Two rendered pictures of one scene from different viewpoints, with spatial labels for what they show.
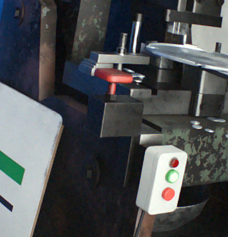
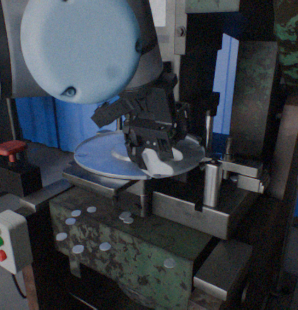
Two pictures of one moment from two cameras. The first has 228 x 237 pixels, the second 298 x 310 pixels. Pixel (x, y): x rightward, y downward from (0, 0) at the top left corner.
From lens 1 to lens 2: 1.64 m
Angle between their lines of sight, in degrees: 65
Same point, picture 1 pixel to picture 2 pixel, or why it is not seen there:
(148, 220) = (28, 271)
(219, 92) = (133, 190)
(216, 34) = not seen: outside the picture
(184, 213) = (133, 295)
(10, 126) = not seen: hidden behind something
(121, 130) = (11, 190)
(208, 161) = (100, 253)
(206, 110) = (119, 203)
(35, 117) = not seen: hidden behind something
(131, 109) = (13, 176)
